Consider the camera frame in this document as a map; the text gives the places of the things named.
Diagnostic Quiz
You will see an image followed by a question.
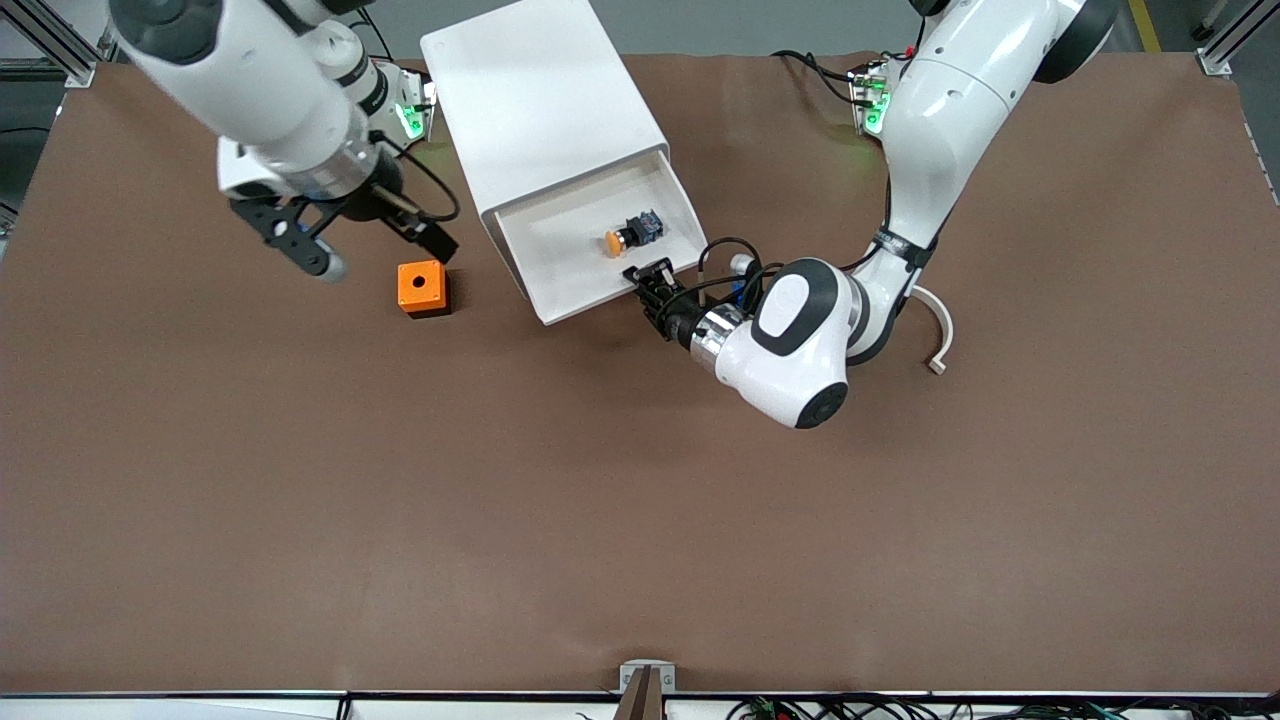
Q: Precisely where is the white plastic tray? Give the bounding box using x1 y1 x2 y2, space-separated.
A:
493 148 707 327

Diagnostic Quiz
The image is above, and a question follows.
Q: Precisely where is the orange push button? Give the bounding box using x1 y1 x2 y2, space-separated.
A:
603 209 666 258

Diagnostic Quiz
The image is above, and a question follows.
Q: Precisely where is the white drawer cabinet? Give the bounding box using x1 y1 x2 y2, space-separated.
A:
419 0 671 241

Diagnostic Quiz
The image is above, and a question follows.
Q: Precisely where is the orange box with round hole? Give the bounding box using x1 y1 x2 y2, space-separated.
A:
397 260 451 319

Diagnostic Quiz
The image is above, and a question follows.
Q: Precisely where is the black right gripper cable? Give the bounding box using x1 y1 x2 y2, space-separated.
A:
372 128 463 225

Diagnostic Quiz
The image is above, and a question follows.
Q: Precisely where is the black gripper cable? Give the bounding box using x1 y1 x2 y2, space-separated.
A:
372 128 463 225
696 236 794 302

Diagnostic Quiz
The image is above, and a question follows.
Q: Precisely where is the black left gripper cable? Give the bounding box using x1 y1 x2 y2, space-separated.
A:
696 236 794 302

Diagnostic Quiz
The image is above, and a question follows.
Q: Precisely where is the black arm base cable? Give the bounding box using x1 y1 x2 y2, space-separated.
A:
771 49 861 107

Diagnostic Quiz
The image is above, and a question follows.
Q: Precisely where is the white half-ring clamp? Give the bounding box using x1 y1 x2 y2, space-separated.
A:
914 286 955 377

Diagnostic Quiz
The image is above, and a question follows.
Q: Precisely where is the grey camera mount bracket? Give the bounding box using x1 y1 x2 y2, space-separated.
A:
612 659 678 720

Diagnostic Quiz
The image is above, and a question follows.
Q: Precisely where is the aluminium frame profile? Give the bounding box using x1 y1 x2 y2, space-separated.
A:
1194 0 1280 77
0 0 111 89

